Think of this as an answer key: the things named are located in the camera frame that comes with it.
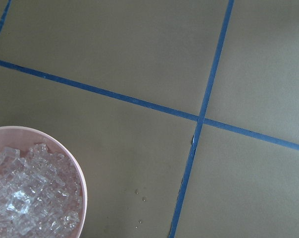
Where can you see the pile of clear ice cubes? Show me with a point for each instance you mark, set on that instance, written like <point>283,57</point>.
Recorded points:
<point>40,194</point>

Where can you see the pink bowl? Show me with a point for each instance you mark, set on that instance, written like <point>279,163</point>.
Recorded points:
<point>23,137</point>

